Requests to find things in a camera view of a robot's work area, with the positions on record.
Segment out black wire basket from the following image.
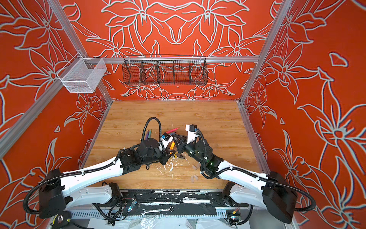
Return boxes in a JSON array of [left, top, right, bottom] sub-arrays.
[[122, 55, 208, 86]]

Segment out silver wrench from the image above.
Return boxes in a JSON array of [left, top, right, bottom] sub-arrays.
[[141, 207, 174, 215]]

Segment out orange marker pen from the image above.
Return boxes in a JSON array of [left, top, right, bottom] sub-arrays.
[[168, 142, 175, 155]]

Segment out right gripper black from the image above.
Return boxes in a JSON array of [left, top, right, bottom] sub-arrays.
[[171, 135, 206, 167]]

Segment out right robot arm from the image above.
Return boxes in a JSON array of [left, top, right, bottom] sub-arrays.
[[173, 128, 316, 224]]

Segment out white mesh basket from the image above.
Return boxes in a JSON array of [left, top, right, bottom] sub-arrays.
[[57, 57, 107, 93]]

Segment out tape measure on base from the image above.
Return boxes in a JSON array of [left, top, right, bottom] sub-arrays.
[[51, 211, 71, 229]]

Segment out small circuit board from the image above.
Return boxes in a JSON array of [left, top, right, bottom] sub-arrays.
[[227, 210, 241, 226]]

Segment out yellow black pliers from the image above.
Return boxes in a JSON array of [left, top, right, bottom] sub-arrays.
[[174, 153, 185, 159]]

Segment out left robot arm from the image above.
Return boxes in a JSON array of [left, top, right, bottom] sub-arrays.
[[22, 129, 173, 219]]

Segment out pink marker pen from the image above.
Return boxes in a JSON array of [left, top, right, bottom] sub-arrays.
[[166, 128, 179, 134]]

